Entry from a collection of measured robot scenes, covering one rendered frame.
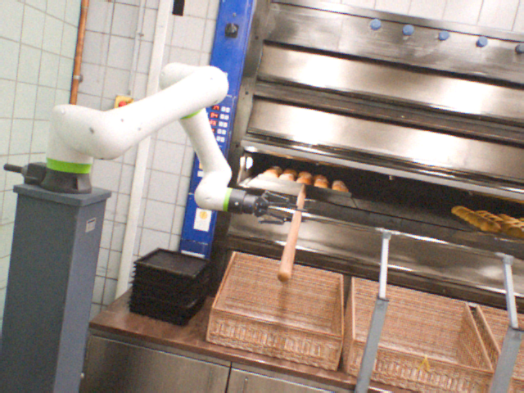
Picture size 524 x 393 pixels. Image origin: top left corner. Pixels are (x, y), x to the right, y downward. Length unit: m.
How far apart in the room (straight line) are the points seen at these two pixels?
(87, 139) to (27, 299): 0.52
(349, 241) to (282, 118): 0.69
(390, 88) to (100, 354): 1.73
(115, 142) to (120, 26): 1.32
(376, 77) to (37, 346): 1.77
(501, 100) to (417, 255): 0.81
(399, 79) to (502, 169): 0.63
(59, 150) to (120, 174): 1.10
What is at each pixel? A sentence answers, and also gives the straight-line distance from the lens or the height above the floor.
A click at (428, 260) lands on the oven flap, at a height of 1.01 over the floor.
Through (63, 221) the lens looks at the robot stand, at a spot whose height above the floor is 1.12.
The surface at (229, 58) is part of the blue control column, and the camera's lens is 2.40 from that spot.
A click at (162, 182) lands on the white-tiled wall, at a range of 2.50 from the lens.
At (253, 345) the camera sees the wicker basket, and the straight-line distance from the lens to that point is 2.08.
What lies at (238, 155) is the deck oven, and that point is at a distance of 2.40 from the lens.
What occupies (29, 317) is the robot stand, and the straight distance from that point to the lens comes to 1.62.
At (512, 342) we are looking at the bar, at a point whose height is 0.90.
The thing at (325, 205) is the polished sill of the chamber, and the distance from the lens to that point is 2.39.
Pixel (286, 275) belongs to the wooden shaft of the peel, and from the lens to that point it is 1.06.
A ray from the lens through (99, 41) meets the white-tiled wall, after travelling 2.64.
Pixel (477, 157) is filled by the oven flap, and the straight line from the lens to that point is 2.49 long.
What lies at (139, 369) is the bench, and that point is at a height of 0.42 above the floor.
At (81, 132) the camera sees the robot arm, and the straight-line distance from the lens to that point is 1.39.
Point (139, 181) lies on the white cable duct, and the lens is 2.52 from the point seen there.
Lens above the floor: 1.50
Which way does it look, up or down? 9 degrees down
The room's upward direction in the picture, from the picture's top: 11 degrees clockwise
